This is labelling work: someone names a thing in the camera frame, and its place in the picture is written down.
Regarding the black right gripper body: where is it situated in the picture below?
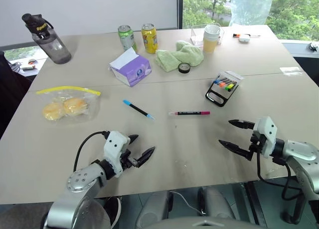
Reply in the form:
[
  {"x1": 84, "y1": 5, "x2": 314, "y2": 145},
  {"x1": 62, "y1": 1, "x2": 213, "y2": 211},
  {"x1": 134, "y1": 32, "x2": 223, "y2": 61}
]
[{"x1": 248, "y1": 130, "x2": 266, "y2": 155}]

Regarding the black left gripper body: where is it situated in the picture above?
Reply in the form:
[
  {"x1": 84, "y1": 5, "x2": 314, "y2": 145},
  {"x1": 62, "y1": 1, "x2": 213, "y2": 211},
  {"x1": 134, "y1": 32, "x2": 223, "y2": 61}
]
[{"x1": 119, "y1": 148, "x2": 139, "y2": 171}]

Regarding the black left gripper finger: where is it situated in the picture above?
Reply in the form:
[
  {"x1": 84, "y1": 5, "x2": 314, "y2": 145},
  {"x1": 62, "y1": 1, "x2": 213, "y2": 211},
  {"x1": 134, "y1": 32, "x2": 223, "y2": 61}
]
[
  {"x1": 135, "y1": 146, "x2": 156, "y2": 168},
  {"x1": 128, "y1": 134, "x2": 140, "y2": 147}
]

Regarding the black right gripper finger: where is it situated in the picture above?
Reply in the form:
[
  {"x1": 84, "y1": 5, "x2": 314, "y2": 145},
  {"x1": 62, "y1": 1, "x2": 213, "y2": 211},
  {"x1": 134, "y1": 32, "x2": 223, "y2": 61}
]
[
  {"x1": 228, "y1": 119, "x2": 256, "y2": 131},
  {"x1": 218, "y1": 139, "x2": 253, "y2": 162}
]

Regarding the black pen blue cap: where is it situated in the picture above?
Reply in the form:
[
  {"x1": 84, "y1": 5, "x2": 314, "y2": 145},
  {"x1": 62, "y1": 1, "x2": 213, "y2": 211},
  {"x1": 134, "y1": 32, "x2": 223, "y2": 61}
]
[{"x1": 123, "y1": 99, "x2": 156, "y2": 121}]

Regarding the pack of highlighter markers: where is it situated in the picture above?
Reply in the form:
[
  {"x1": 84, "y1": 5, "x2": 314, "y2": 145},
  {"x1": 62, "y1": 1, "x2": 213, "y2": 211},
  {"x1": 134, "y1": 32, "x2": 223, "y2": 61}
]
[{"x1": 205, "y1": 70, "x2": 244, "y2": 108}]

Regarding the black pen pink cap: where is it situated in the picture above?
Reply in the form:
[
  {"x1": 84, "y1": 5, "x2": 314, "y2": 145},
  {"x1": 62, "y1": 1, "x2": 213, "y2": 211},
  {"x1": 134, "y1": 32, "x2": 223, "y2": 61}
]
[{"x1": 168, "y1": 110, "x2": 211, "y2": 116}]

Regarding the purple tissue box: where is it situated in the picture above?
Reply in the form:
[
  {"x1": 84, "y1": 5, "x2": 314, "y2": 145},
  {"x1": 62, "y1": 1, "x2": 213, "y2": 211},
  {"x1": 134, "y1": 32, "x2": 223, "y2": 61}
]
[{"x1": 109, "y1": 47, "x2": 152, "y2": 87}]

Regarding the clear plastic container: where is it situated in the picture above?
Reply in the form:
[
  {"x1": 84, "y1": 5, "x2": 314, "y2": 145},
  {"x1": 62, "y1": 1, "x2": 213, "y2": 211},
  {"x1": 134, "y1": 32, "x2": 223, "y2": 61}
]
[{"x1": 190, "y1": 23, "x2": 225, "y2": 48}]

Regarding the green capped marker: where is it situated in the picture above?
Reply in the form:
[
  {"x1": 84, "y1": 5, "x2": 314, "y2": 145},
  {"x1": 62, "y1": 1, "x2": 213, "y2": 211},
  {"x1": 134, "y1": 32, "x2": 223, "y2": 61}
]
[{"x1": 224, "y1": 82, "x2": 239, "y2": 92}]

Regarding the dark grey rounded shape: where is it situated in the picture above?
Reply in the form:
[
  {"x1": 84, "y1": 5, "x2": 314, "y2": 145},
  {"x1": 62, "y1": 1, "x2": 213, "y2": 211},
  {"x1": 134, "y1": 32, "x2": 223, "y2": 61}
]
[
  {"x1": 198, "y1": 186, "x2": 236, "y2": 221},
  {"x1": 136, "y1": 190, "x2": 174, "y2": 226}
]

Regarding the round yellow bread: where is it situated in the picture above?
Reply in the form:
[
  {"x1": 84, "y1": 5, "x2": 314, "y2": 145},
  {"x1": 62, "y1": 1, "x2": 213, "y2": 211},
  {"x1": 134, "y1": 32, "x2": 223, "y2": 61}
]
[
  {"x1": 63, "y1": 97, "x2": 85, "y2": 115},
  {"x1": 42, "y1": 101, "x2": 65, "y2": 121}
]

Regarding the clear zip bag yellow seal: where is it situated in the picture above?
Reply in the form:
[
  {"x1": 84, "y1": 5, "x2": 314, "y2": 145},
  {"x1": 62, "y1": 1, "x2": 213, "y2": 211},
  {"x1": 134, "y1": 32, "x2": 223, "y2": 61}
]
[{"x1": 35, "y1": 85, "x2": 102, "y2": 124}]

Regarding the black tape roll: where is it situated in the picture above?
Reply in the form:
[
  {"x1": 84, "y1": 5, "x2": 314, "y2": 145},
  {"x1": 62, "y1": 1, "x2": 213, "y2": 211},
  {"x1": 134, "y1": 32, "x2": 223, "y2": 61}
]
[{"x1": 178, "y1": 62, "x2": 191, "y2": 74}]

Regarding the silver robot torso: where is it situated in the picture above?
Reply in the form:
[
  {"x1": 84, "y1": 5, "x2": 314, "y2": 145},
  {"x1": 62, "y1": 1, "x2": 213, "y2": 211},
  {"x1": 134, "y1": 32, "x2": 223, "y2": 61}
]
[{"x1": 147, "y1": 216, "x2": 260, "y2": 229}]

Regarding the light green towel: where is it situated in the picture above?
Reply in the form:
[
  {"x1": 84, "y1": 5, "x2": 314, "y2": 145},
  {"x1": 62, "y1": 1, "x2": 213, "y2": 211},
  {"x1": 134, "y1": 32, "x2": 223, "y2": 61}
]
[{"x1": 155, "y1": 40, "x2": 204, "y2": 73}]

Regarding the yellow drink can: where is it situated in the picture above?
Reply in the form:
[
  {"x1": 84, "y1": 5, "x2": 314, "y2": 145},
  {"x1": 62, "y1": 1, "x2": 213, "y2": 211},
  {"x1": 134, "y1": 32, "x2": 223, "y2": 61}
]
[{"x1": 141, "y1": 23, "x2": 159, "y2": 54}]

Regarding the green drink can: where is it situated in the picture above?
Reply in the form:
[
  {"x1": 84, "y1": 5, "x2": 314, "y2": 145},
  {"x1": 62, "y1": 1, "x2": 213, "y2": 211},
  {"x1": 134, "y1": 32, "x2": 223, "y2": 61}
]
[{"x1": 117, "y1": 24, "x2": 138, "y2": 52}]

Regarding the clear plastic bag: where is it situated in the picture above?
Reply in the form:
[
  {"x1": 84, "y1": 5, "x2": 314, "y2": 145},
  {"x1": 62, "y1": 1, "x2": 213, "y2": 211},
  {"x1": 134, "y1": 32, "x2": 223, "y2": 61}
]
[{"x1": 228, "y1": 0, "x2": 275, "y2": 27}]

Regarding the grey sports water bottle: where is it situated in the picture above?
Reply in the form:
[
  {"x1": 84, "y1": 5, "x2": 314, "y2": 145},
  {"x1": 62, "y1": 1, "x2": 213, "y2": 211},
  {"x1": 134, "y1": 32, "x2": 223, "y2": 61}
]
[{"x1": 21, "y1": 13, "x2": 72, "y2": 65}]

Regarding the small white orange object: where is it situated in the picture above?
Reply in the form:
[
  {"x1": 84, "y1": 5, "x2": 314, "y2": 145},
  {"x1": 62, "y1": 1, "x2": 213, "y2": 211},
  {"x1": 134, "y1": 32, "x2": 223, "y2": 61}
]
[{"x1": 19, "y1": 59, "x2": 37, "y2": 71}]

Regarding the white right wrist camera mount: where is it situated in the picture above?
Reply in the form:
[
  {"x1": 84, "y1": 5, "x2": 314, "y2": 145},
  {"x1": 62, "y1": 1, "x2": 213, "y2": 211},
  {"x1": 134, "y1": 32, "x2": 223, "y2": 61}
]
[{"x1": 254, "y1": 116, "x2": 278, "y2": 158}]

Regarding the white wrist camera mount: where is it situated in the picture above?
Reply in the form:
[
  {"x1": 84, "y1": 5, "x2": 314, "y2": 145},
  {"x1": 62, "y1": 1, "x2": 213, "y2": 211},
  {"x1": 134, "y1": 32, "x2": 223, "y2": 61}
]
[
  {"x1": 103, "y1": 130, "x2": 131, "y2": 179},
  {"x1": 254, "y1": 116, "x2": 278, "y2": 158}
]

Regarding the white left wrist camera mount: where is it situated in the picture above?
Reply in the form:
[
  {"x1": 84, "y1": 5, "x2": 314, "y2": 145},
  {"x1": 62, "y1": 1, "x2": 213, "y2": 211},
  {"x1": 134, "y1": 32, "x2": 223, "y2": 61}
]
[{"x1": 103, "y1": 130, "x2": 131, "y2": 179}]

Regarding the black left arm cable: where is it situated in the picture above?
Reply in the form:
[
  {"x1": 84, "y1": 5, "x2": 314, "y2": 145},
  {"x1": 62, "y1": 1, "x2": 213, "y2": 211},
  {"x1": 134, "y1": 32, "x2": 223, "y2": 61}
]
[{"x1": 73, "y1": 131, "x2": 110, "y2": 172}]

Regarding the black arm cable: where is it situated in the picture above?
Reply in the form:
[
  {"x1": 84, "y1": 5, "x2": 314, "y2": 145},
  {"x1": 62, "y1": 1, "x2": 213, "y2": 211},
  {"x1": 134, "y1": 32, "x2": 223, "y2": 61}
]
[
  {"x1": 73, "y1": 131, "x2": 110, "y2": 172},
  {"x1": 256, "y1": 153, "x2": 305, "y2": 201}
]

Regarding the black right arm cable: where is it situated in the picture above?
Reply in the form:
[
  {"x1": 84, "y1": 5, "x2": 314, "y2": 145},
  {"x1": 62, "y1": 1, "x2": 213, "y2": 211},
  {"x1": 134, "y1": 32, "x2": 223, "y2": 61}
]
[{"x1": 256, "y1": 153, "x2": 305, "y2": 201}]

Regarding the thin white cable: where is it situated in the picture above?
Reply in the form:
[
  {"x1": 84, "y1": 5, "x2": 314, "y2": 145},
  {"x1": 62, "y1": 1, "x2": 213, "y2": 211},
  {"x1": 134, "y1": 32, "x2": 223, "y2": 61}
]
[{"x1": 169, "y1": 190, "x2": 207, "y2": 216}]

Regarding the black window frame post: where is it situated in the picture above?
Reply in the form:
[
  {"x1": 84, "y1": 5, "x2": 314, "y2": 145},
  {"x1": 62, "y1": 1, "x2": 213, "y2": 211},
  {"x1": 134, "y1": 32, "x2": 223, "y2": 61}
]
[{"x1": 176, "y1": 0, "x2": 184, "y2": 29}]

